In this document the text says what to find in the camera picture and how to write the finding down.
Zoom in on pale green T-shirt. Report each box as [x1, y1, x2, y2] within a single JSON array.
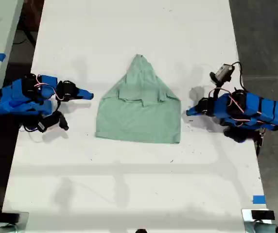
[[95, 53, 182, 145]]

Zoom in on short blue tape piece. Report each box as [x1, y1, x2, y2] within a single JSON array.
[[252, 195, 267, 205]]

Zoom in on small black box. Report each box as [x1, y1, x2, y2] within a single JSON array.
[[251, 210, 275, 220], [2, 212, 21, 224]]

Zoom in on red and white wire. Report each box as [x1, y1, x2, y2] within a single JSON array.
[[227, 93, 278, 129], [33, 75, 65, 101]]

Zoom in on grey and black camera box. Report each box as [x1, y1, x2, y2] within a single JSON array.
[[209, 63, 236, 86]]

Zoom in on black camera cable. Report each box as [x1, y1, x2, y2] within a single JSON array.
[[231, 61, 245, 92], [19, 122, 45, 143]]

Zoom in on shiny metal bracket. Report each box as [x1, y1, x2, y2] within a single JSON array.
[[241, 208, 276, 229], [1, 211, 30, 230]]

